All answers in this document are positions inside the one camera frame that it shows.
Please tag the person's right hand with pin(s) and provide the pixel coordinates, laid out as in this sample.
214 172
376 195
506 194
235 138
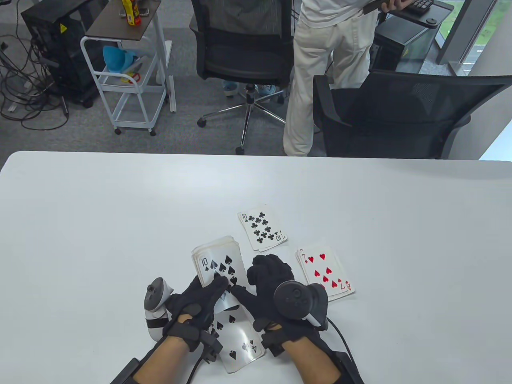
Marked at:
268 276

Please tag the person's left hand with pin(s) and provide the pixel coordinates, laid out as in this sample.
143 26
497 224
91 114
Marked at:
190 312

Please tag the black clubs playing card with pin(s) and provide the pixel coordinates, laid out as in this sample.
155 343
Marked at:
260 226

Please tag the pile of hearts cards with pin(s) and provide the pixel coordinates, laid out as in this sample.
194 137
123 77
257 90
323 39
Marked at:
326 268

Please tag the deck of playing cards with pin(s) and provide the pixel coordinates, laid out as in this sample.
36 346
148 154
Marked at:
212 240

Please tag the person's right forearm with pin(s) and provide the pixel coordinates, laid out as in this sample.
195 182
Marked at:
312 366

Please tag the person's left forearm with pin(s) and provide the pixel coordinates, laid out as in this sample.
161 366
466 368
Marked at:
160 364

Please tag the black forearm sensor box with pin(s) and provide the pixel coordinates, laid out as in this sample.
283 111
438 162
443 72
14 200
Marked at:
126 372
348 368

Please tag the grey white handheld controller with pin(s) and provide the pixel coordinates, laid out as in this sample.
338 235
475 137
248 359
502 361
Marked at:
300 302
157 298

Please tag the black mesh office chair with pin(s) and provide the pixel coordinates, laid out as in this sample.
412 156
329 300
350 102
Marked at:
400 120

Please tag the black chair with chrome base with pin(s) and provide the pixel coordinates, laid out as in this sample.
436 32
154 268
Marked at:
244 60

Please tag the white rolling cart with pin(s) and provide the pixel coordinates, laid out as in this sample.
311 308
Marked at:
132 88

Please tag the red yellow plastic toy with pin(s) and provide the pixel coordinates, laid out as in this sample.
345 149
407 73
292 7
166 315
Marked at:
132 77

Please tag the blue plastic funnel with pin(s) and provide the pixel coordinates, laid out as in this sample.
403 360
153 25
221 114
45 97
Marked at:
116 60

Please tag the black computer tower glass panel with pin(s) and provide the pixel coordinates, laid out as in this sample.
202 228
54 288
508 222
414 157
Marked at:
412 44

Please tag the black computer tower yellow sticker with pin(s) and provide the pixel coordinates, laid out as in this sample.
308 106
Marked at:
60 60

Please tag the black phone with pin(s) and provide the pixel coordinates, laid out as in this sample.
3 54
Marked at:
372 7

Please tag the white side table brown top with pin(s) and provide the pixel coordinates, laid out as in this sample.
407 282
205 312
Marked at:
120 28

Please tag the orange red bottle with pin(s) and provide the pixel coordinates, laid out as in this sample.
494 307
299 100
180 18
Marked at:
137 16

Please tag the yellow bottle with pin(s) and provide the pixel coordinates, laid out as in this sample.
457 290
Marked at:
128 12

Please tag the black keyboard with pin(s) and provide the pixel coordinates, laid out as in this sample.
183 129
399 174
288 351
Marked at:
422 4

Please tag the dark grey desk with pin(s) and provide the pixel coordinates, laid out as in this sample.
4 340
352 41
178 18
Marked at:
440 10

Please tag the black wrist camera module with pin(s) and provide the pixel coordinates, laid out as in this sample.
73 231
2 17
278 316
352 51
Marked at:
210 347
272 344

